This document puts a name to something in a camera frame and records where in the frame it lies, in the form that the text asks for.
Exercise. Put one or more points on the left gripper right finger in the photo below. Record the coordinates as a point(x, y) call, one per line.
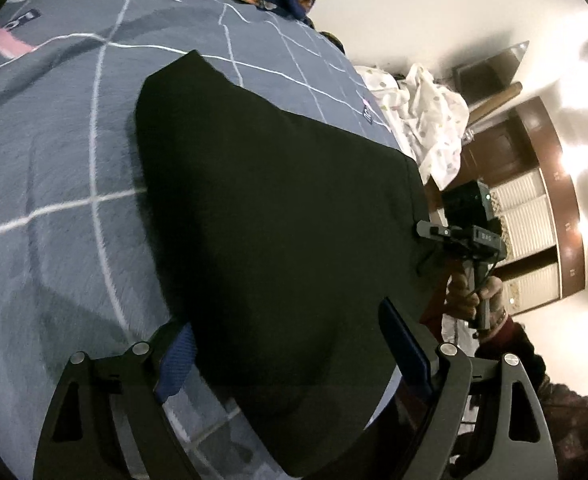
point(413, 348)

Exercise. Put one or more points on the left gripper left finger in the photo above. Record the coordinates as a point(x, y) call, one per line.
point(176, 359)

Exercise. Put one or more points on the black pants orange lining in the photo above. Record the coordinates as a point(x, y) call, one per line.
point(277, 237)

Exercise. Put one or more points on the dark red sleeve forearm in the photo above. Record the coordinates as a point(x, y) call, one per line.
point(565, 410)

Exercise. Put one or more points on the person right hand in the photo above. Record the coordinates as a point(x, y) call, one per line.
point(463, 301)

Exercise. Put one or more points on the white polka dot cloth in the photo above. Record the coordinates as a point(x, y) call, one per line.
point(428, 120)

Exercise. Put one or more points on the blue grid bed sheet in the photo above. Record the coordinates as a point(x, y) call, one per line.
point(76, 270)

